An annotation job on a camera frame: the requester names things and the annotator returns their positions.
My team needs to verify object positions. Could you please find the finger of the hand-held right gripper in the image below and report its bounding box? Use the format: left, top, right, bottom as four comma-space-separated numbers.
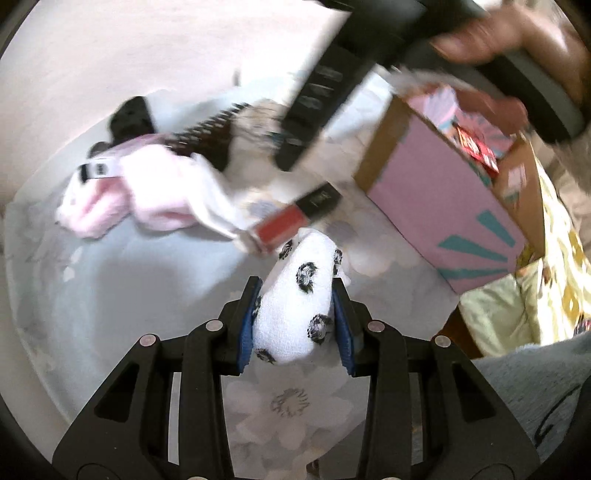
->
274, 14, 402, 172

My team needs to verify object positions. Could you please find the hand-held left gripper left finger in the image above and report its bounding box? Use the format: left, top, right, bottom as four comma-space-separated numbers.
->
52, 276, 263, 480

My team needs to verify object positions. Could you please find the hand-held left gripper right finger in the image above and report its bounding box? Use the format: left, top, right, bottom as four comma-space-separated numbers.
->
330, 279, 541, 480

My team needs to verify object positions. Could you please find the white sock with black flowers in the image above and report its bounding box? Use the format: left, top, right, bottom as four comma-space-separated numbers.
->
249, 226, 346, 365

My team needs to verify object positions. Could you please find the pink cardboard box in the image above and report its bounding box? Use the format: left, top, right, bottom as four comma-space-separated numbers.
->
353, 83, 546, 296

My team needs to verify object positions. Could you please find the black cream jar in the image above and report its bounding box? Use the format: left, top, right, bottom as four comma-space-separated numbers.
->
108, 96, 155, 141

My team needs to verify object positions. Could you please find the person's right hand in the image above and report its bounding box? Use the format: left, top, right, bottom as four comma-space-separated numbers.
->
431, 9, 591, 134

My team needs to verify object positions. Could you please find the red lip gloss tube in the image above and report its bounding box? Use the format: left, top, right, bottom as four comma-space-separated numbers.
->
240, 181, 343, 254

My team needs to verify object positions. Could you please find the light blue floral cloth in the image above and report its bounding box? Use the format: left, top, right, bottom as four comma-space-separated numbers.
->
4, 74, 467, 480

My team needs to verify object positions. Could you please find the black bristle hair brush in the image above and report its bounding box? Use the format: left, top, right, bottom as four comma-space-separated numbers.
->
161, 102, 252, 174

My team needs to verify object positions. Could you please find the white cloth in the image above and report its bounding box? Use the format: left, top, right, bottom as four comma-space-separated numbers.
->
185, 152, 250, 241

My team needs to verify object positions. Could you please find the red snack packet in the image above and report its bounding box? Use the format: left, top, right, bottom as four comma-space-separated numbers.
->
450, 122, 502, 174

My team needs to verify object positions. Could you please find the pink fluffy cloth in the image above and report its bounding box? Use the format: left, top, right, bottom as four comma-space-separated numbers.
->
55, 134, 222, 240

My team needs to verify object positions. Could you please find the person's grey clothing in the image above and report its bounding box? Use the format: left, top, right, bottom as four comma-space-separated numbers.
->
471, 339, 591, 480

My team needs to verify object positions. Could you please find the yellow patterned cloth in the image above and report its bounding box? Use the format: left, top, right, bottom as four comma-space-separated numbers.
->
459, 161, 591, 358

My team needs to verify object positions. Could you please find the small black white tube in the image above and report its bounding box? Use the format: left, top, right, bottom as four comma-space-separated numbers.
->
76, 157, 122, 182

